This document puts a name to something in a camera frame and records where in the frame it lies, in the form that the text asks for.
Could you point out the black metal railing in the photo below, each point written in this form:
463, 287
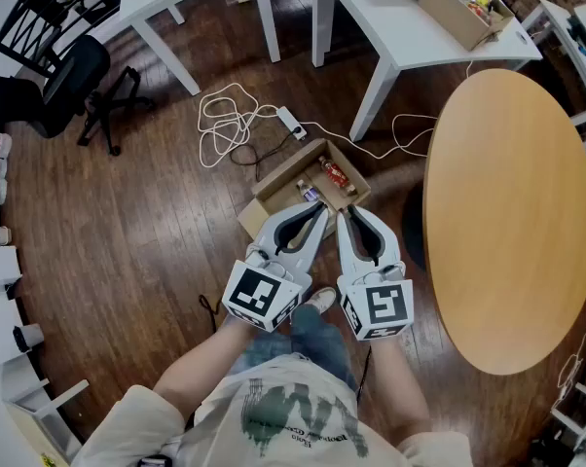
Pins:
30, 22

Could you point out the white desk with grommet hole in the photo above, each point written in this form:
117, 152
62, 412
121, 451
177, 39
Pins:
371, 8

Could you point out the person's right forearm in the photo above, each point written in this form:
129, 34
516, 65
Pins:
400, 387

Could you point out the white power strip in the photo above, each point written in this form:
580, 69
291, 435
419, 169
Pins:
291, 122

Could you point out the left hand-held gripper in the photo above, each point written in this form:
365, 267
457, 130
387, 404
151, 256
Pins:
259, 292

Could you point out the white shoe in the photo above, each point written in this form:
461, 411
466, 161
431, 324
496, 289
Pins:
322, 299

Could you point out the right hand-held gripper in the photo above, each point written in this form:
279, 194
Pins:
385, 304

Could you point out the black office chair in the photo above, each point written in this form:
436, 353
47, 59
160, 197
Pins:
74, 76

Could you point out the clear plastic bottle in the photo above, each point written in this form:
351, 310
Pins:
308, 191

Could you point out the brown cardboard box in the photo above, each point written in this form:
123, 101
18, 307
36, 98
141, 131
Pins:
288, 173

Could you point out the cream printed shirt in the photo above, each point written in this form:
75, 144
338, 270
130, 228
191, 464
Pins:
293, 436

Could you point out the small white table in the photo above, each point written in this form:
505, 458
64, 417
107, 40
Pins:
580, 409
551, 15

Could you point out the person's left forearm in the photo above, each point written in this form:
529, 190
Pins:
200, 363

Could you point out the cardboard carton of snacks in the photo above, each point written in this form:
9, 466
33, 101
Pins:
449, 12

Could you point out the blue jeans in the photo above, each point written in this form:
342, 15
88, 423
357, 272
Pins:
317, 338

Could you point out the round wooden table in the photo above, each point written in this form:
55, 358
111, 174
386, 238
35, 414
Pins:
512, 212

